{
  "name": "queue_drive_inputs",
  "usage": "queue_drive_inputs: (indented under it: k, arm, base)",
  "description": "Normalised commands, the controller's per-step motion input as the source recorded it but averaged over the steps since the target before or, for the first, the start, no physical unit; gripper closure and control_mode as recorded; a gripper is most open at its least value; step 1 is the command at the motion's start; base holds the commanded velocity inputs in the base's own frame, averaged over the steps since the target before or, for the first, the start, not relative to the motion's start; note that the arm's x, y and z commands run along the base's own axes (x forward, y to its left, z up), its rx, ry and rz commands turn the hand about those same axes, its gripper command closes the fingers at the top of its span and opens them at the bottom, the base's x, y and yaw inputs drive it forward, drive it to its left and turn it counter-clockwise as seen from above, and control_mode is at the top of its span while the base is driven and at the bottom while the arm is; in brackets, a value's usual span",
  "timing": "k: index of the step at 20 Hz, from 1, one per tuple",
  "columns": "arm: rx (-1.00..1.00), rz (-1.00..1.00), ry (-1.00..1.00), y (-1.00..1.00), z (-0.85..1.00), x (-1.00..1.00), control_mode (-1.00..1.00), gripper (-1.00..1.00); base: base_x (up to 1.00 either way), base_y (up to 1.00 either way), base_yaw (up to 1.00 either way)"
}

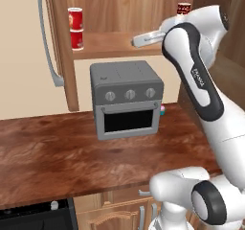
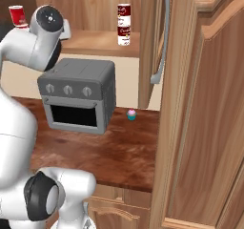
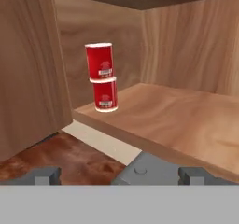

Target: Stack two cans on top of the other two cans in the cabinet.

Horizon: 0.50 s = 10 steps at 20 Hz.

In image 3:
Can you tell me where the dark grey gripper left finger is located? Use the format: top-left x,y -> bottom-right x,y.
0,166 -> 63,186

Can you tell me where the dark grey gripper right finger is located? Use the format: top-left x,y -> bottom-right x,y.
177,166 -> 239,186

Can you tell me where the wooden cabinet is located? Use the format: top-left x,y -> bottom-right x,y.
54,0 -> 239,184

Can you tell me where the wooden cabinet door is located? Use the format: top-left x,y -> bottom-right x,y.
0,0 -> 75,163

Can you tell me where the red can with white label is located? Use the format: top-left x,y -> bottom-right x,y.
89,76 -> 120,113
84,42 -> 115,80

